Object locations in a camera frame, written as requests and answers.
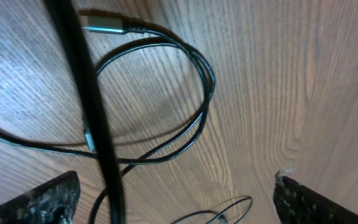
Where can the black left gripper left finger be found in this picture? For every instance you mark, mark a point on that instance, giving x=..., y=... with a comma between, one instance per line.
x=52, y=202

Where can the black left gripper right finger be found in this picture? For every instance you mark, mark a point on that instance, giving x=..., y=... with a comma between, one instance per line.
x=295, y=203

